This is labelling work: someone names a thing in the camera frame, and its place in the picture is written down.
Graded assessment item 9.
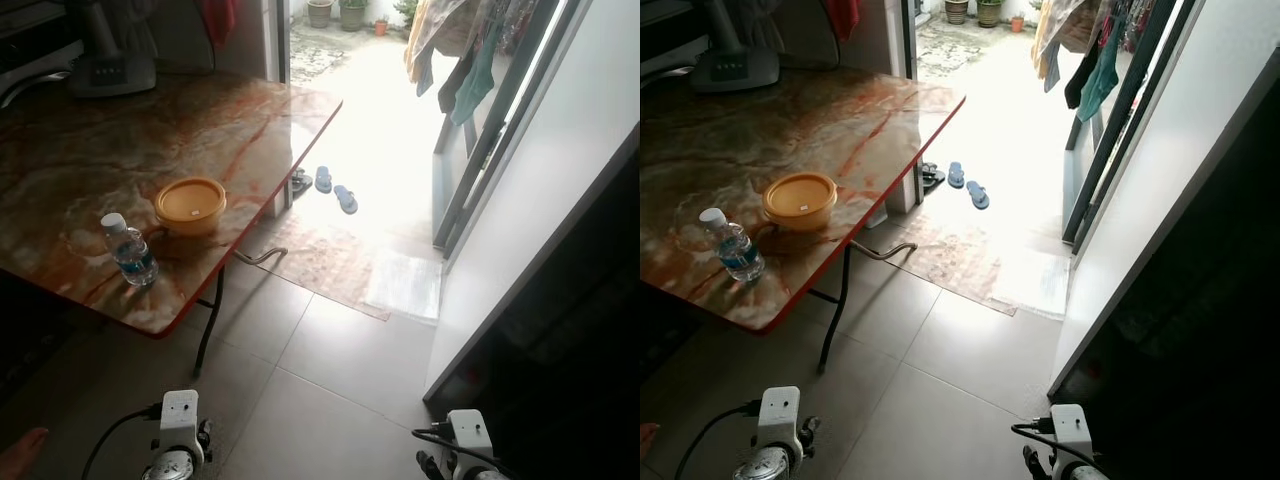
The clear water bottle blue label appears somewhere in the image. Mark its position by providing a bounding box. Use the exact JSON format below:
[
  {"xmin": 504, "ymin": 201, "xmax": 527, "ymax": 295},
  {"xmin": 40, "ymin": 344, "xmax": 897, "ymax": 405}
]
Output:
[
  {"xmin": 100, "ymin": 213, "xmax": 159, "ymax": 288},
  {"xmin": 699, "ymin": 208, "xmax": 766, "ymax": 284}
]

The white and black fridge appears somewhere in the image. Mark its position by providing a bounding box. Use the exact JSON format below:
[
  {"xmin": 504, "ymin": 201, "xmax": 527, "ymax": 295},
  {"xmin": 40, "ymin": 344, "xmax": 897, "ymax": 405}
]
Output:
[
  {"xmin": 1047, "ymin": 0, "xmax": 1280, "ymax": 480},
  {"xmin": 422, "ymin": 0, "xmax": 641, "ymax": 480}
]

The orange lidded plastic bowl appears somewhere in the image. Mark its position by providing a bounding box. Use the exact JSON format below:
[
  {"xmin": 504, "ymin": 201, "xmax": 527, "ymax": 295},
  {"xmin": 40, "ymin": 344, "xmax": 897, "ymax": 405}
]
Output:
[
  {"xmin": 762, "ymin": 172, "xmax": 839, "ymax": 233},
  {"xmin": 154, "ymin": 177, "xmax": 228, "ymax": 237}
]

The marble top folding table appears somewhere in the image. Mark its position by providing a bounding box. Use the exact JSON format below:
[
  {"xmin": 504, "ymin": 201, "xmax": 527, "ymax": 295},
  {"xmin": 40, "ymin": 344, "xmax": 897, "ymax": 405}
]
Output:
[
  {"xmin": 640, "ymin": 68, "xmax": 967, "ymax": 376},
  {"xmin": 0, "ymin": 70, "xmax": 343, "ymax": 379}
]

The black hanging sock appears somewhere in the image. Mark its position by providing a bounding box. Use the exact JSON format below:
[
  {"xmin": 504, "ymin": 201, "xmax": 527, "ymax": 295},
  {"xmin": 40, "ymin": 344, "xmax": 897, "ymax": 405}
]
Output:
[
  {"xmin": 437, "ymin": 50, "xmax": 476, "ymax": 113},
  {"xmin": 1063, "ymin": 45, "xmax": 1101, "ymax": 109}
]

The teal hanging garment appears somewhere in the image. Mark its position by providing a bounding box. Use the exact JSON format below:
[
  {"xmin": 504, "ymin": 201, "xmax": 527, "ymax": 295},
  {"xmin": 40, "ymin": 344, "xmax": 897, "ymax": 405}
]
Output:
[
  {"xmin": 450, "ymin": 20, "xmax": 501, "ymax": 126},
  {"xmin": 1076, "ymin": 25, "xmax": 1123, "ymax": 123}
]

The dark bulky appliance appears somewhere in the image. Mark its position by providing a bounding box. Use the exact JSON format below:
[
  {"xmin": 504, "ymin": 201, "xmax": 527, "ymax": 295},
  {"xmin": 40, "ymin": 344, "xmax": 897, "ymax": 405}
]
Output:
[
  {"xmin": 0, "ymin": 0, "xmax": 86, "ymax": 106},
  {"xmin": 640, "ymin": 0, "xmax": 706, "ymax": 96}
]

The red hanging cloth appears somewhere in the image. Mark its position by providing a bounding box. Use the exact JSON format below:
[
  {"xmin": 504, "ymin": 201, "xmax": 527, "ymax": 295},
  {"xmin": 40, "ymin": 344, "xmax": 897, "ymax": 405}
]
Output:
[
  {"xmin": 200, "ymin": 0, "xmax": 239, "ymax": 49},
  {"xmin": 825, "ymin": 0, "xmax": 863, "ymax": 41}
]

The beige hanging cloth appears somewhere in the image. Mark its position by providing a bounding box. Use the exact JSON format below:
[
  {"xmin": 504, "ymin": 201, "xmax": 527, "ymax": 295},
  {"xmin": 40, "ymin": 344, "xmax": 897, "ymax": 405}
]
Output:
[
  {"xmin": 1032, "ymin": 0, "xmax": 1088, "ymax": 83},
  {"xmin": 404, "ymin": 0, "xmax": 471, "ymax": 83}
]

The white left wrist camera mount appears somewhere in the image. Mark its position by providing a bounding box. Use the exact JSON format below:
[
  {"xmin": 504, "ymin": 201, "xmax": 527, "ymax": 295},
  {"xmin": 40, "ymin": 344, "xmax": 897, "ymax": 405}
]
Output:
[
  {"xmin": 155, "ymin": 390, "xmax": 206, "ymax": 471},
  {"xmin": 757, "ymin": 386, "xmax": 806, "ymax": 471}
]

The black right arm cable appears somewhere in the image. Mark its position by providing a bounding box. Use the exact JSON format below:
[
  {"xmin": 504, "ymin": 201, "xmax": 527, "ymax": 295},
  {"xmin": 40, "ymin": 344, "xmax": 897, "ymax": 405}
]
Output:
[
  {"xmin": 412, "ymin": 427, "xmax": 501, "ymax": 473},
  {"xmin": 1010, "ymin": 423, "xmax": 1093, "ymax": 467}
]

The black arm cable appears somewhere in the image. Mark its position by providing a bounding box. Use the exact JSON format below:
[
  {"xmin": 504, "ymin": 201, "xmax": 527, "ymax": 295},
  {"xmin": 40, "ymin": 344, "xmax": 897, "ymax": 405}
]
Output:
[
  {"xmin": 80, "ymin": 403, "xmax": 163, "ymax": 480},
  {"xmin": 1010, "ymin": 423, "xmax": 1093, "ymax": 467},
  {"xmin": 412, "ymin": 427, "xmax": 501, "ymax": 473},
  {"xmin": 674, "ymin": 400, "xmax": 763, "ymax": 480}
]

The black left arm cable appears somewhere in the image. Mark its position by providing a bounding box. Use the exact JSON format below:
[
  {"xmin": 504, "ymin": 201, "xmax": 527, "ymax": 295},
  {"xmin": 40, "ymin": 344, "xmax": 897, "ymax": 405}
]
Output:
[
  {"xmin": 674, "ymin": 400, "xmax": 763, "ymax": 480},
  {"xmin": 80, "ymin": 403, "xmax": 163, "ymax": 480}
]

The dark sliding door frame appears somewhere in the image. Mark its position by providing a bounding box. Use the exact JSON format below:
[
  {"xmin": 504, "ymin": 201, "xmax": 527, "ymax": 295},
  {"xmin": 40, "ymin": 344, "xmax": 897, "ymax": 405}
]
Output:
[
  {"xmin": 1062, "ymin": 0, "xmax": 1203, "ymax": 251},
  {"xmin": 432, "ymin": 0, "xmax": 591, "ymax": 259}
]

